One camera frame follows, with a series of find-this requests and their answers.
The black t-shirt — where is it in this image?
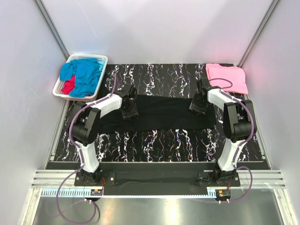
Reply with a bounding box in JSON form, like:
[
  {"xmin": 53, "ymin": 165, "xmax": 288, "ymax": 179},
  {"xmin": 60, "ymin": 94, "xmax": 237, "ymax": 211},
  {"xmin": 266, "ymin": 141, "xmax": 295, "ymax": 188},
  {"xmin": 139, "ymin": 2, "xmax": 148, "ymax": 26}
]
[{"xmin": 96, "ymin": 95, "xmax": 216, "ymax": 134}]

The blue t-shirt in basket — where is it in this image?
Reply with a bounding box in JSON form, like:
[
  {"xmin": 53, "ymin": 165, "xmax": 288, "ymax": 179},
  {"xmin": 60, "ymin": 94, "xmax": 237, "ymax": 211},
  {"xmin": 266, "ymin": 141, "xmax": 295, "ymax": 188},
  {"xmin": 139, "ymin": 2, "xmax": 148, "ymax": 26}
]
[{"xmin": 60, "ymin": 58, "xmax": 105, "ymax": 98}]

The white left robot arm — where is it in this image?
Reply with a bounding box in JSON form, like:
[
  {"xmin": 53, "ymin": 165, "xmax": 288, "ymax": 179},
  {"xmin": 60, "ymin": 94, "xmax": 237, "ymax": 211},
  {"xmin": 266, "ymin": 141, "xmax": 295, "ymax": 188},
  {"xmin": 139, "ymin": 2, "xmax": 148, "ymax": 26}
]
[{"xmin": 68, "ymin": 84, "xmax": 138, "ymax": 186}]

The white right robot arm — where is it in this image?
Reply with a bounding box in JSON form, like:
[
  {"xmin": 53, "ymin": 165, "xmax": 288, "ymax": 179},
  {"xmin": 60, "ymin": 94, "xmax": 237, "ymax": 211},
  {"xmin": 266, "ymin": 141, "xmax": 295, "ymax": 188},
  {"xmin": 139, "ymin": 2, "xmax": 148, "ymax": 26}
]
[{"xmin": 189, "ymin": 78, "xmax": 257, "ymax": 186}]

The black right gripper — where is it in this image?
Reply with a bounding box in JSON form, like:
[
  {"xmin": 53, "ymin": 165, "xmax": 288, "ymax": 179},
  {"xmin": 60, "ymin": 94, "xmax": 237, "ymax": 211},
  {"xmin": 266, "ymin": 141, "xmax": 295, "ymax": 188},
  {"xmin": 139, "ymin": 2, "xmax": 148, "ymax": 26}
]
[{"xmin": 188, "ymin": 93, "xmax": 209, "ymax": 117}]

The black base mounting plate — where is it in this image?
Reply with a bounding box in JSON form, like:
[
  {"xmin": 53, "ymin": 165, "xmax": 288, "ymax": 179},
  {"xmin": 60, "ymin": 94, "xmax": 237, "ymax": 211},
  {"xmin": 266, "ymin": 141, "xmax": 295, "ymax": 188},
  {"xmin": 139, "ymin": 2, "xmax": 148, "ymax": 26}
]
[{"xmin": 75, "ymin": 162, "xmax": 240, "ymax": 196}]

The folded pink t-shirt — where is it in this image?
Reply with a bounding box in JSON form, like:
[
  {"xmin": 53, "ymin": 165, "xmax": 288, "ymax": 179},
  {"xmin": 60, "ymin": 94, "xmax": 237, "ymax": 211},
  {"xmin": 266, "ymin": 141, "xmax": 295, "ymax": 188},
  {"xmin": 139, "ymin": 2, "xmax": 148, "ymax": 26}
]
[{"xmin": 206, "ymin": 64, "xmax": 248, "ymax": 94}]

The aluminium frame rail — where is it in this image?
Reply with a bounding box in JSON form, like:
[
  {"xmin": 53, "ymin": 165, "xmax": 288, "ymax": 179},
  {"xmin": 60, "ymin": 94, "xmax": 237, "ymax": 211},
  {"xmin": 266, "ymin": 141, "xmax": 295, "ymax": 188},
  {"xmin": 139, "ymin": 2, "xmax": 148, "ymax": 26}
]
[{"xmin": 31, "ymin": 170, "xmax": 285, "ymax": 198}]

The red t-shirt in basket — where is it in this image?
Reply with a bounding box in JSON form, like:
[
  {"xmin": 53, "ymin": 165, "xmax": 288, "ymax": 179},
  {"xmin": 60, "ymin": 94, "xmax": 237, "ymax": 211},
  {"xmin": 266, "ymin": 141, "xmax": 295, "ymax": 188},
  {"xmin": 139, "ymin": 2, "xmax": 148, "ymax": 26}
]
[{"xmin": 61, "ymin": 76, "xmax": 75, "ymax": 95}]

